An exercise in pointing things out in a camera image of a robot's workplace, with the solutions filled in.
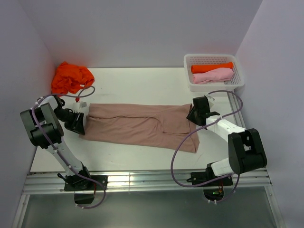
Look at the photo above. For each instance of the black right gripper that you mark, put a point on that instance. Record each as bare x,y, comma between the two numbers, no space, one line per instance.
191,116

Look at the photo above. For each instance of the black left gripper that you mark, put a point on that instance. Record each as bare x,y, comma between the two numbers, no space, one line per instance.
76,126

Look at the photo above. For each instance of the dusty pink t-shirt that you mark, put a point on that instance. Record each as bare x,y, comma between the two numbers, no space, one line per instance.
162,126

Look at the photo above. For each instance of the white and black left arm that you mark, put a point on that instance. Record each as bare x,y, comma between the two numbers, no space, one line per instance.
42,124

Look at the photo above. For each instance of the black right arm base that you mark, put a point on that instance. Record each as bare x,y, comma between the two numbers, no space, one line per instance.
213,181

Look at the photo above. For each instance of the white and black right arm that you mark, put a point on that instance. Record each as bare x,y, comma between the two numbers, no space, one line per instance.
245,149

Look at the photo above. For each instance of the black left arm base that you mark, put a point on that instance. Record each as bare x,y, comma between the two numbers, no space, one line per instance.
85,186

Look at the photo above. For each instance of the crumpled orange t-shirt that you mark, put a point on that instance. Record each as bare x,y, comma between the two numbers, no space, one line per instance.
71,78

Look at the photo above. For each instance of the rolled light pink t-shirt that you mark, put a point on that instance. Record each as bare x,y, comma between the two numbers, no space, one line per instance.
216,75

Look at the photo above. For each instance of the rolled orange t-shirt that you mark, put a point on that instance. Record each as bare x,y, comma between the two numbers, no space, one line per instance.
205,68

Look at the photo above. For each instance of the white perforated plastic basket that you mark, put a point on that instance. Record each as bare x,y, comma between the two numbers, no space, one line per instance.
209,59

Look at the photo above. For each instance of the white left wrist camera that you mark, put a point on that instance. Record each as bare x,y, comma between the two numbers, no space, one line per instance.
80,107

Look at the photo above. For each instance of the aluminium frame rail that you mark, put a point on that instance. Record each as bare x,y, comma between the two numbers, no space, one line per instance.
50,183

